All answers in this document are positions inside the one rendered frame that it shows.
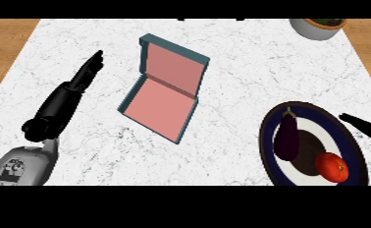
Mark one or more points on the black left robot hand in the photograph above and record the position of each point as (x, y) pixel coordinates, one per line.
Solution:
(60, 102)

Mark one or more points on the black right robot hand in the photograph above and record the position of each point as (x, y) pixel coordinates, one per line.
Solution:
(354, 122)

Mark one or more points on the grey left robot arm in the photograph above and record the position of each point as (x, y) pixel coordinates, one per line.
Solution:
(26, 164)

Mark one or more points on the dark blue and white plate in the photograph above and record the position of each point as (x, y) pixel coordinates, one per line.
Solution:
(337, 130)

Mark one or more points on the red tomato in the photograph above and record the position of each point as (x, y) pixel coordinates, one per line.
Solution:
(331, 167)

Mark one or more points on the teal and pink open box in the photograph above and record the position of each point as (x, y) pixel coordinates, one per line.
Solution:
(163, 91)

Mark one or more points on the purple eggplant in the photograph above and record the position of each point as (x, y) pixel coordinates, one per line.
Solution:
(287, 137)

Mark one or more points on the grey plant pot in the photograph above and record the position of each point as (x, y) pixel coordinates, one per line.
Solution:
(316, 28)

